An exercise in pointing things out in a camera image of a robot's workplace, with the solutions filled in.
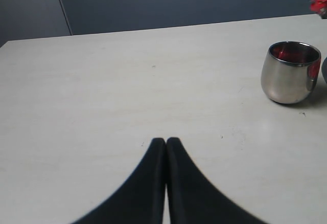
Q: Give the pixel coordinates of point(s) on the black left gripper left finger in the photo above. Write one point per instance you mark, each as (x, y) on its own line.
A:
(141, 198)

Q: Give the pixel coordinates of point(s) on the stainless steel bowl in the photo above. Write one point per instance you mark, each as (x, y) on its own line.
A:
(324, 69)

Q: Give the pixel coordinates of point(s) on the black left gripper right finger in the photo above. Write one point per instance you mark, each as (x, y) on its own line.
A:
(192, 197)

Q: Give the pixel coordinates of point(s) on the stainless steel cup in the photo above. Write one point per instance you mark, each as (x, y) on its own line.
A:
(290, 71)

